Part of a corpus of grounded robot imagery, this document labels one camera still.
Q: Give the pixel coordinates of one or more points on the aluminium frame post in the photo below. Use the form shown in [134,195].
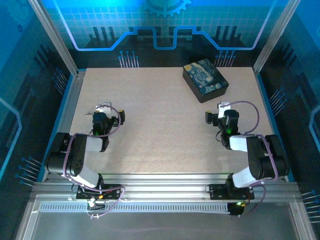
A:
[276,37]
[55,37]

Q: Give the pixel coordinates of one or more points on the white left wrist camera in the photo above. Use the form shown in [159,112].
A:
[104,108]

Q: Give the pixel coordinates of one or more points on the aluminium frame rail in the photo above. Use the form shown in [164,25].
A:
[162,185]

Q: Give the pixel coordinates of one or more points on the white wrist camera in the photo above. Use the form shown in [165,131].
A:
[222,110]
[104,108]

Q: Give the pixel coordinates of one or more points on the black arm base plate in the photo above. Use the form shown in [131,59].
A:
[82,195]
[217,192]

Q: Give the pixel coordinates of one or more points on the aluminium side rail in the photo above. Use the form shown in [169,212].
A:
[71,95]

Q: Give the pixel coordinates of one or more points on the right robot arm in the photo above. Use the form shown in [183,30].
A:
[262,160]

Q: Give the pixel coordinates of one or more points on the black starry painting box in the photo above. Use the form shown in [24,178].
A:
[205,75]

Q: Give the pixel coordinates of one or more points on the black controller box green light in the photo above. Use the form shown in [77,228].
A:
[236,209]

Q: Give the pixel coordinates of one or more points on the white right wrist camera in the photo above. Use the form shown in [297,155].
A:
[222,110]

